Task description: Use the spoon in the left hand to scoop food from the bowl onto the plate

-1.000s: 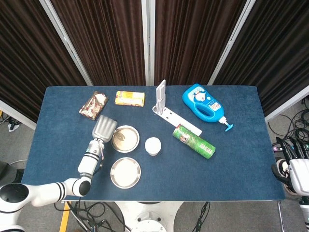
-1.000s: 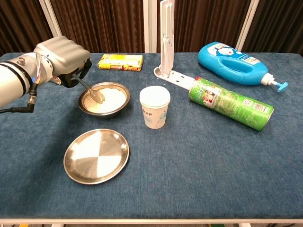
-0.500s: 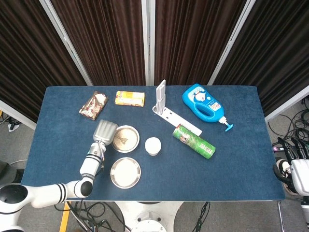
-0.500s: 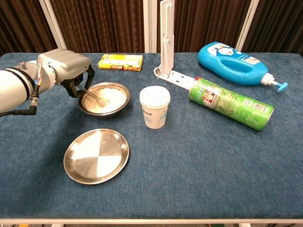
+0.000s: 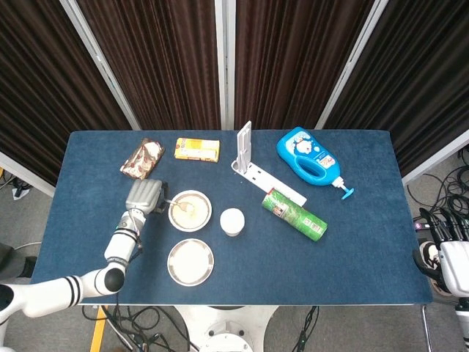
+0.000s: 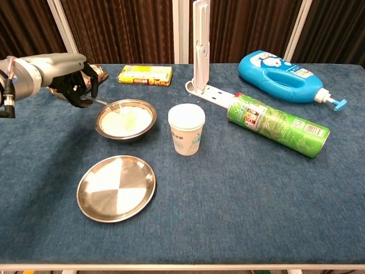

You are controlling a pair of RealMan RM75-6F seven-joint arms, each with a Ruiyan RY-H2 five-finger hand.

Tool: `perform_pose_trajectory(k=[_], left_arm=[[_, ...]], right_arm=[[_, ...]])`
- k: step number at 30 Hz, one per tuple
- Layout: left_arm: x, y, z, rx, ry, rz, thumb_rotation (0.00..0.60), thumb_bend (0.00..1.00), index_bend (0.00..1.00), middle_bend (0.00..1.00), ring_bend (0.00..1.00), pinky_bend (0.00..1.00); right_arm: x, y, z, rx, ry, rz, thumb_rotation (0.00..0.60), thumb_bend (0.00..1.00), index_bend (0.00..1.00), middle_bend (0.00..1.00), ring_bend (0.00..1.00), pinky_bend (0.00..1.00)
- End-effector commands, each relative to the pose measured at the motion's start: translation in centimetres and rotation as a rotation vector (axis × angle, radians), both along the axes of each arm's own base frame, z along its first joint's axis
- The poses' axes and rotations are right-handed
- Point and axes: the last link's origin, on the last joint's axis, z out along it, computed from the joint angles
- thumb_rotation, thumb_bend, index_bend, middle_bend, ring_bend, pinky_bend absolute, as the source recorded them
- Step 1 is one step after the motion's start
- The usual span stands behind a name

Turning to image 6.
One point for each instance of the white folding plastic rack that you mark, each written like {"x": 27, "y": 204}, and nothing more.
{"x": 201, "y": 42}

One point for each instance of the blue pump detergent bottle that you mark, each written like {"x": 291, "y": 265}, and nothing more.
{"x": 256, "y": 71}

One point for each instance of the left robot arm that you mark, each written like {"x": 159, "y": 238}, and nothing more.
{"x": 22, "y": 77}

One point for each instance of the white table frame edge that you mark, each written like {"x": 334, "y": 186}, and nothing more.
{"x": 182, "y": 268}

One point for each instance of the blue table cloth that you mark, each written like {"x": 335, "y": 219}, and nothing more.
{"x": 228, "y": 199}

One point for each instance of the white vertical frame post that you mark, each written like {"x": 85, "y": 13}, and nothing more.
{"x": 180, "y": 31}

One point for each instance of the gold foil snack packet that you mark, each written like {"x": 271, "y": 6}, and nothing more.
{"x": 101, "y": 72}

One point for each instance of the stainless steel bowl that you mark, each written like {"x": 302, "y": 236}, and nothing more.
{"x": 125, "y": 138}

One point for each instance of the brown curtain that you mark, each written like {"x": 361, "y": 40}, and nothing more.
{"x": 128, "y": 28}

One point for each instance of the white slanted frame post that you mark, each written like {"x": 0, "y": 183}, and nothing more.
{"x": 298, "y": 28}
{"x": 61, "y": 25}

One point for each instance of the clear plastic spoon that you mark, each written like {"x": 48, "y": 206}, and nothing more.
{"x": 98, "y": 101}

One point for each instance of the green chip can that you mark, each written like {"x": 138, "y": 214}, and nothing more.
{"x": 279, "y": 125}

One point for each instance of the stainless steel plate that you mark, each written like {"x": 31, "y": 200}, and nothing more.
{"x": 114, "y": 191}

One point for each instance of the white paper cup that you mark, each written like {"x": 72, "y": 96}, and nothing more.
{"x": 186, "y": 140}

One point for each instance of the yellow cardboard box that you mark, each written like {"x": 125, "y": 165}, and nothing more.
{"x": 145, "y": 74}

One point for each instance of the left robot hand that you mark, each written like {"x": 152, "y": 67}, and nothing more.
{"x": 62, "y": 71}

